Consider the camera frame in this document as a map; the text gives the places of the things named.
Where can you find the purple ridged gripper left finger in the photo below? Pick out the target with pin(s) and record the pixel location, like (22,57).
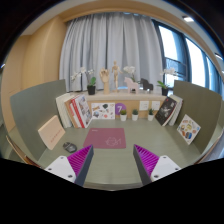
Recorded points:
(73,168)

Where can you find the white orchid black pot left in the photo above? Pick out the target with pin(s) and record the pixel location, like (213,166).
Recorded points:
(91,80)

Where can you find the small potted plant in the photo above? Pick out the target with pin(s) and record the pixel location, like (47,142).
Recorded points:
(123,115)
(134,114)
(150,114)

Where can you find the small potted plant middle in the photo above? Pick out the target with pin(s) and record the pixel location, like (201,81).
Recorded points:
(134,114)

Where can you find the maroon mouse pad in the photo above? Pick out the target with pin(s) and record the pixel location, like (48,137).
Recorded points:
(106,138)

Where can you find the white book behind black book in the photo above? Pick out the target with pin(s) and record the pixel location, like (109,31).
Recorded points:
(177,109)

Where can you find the grey curtain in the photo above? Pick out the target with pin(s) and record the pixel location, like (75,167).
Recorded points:
(103,40)

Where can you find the pink toy horse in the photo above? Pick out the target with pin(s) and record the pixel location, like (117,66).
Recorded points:
(131,85)

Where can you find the grey right partition panel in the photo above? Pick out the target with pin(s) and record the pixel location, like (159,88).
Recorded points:
(203,106)

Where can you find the white illustrated card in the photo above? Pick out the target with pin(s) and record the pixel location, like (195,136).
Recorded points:
(103,111)

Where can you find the white book spine stack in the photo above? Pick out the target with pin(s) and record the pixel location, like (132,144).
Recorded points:
(60,102)

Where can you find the wooden artist mannequin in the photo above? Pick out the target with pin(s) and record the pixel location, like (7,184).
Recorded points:
(116,70)

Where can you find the white paper card left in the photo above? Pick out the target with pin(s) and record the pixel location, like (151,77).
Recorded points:
(143,105)

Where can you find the black leaning book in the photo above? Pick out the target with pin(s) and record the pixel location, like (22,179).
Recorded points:
(166,111)

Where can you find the red white leaning book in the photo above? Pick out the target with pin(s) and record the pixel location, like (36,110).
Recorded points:
(81,111)

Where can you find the grey partition panel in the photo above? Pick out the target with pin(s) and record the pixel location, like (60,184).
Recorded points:
(31,109)
(203,106)

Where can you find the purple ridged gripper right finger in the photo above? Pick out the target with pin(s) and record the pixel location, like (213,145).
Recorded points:
(152,167)

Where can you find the black toy horse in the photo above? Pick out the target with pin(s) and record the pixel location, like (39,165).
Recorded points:
(146,84)

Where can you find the white orchid behind horse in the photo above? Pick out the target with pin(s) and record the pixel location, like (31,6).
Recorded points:
(130,70)

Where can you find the white paper card right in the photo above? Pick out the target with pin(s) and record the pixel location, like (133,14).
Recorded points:
(155,105)

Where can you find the beige leaning book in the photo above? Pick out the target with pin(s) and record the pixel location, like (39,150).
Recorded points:
(51,132)

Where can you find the purple round number sign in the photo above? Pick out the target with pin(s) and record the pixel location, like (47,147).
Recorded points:
(119,107)

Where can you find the wooden hand model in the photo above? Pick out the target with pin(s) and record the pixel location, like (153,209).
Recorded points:
(104,75)

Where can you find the grey left partition panel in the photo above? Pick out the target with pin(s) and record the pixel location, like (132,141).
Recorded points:
(31,109)

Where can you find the small potted plant left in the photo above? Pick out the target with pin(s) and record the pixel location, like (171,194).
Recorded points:
(123,115)

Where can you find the white paper card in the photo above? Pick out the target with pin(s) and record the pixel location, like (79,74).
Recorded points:
(155,105)
(143,105)

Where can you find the wooden shelf ledge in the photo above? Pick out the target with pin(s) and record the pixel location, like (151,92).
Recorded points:
(131,100)

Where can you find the dark grey computer mouse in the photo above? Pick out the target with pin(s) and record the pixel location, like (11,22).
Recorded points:
(70,147)

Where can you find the white colourful picture book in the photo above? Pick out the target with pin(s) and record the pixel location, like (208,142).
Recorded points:
(188,129)

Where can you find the window with dark frame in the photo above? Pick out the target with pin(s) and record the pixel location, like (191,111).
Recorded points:
(184,60)

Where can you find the small potted plant right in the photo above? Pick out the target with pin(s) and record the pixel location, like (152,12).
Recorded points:
(150,114)

